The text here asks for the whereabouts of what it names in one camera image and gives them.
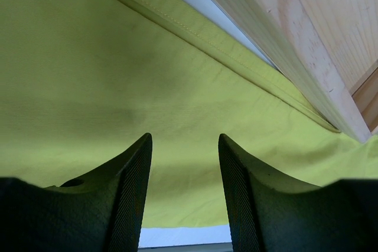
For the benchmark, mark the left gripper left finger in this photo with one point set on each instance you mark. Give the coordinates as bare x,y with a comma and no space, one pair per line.
101,210

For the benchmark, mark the yellow-green trousers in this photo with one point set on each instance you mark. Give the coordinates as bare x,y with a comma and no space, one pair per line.
81,80

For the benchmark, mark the wooden clothes rack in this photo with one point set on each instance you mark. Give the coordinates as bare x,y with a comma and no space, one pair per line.
327,48

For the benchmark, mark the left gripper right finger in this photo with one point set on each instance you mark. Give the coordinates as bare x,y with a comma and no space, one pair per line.
269,210

